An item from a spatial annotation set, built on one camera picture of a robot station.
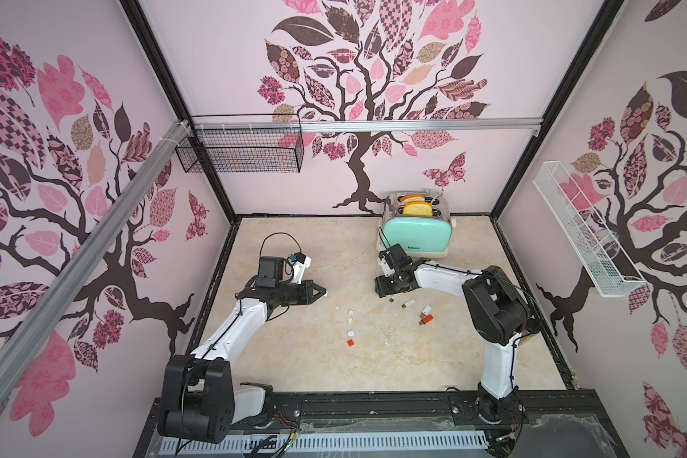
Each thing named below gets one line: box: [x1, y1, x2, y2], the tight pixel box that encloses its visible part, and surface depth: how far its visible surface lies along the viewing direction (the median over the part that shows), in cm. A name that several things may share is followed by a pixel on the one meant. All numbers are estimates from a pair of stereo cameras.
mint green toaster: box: [376, 189, 454, 257], surface depth 100 cm
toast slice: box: [401, 201, 434, 217], surface depth 99 cm
